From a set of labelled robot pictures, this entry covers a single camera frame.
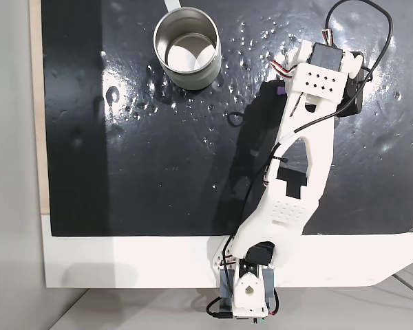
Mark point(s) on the purple pen grip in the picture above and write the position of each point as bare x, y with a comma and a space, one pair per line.
281, 91

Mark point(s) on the pale green steel cup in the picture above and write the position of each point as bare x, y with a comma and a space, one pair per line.
187, 51

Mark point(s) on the black glossy mat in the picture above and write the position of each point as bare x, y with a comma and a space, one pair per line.
124, 172

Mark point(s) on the grey table clamp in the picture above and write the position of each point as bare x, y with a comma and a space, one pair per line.
226, 283

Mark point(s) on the light wooden board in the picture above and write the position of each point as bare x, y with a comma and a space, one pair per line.
38, 103

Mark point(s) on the black camera box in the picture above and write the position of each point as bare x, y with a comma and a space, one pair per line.
352, 93

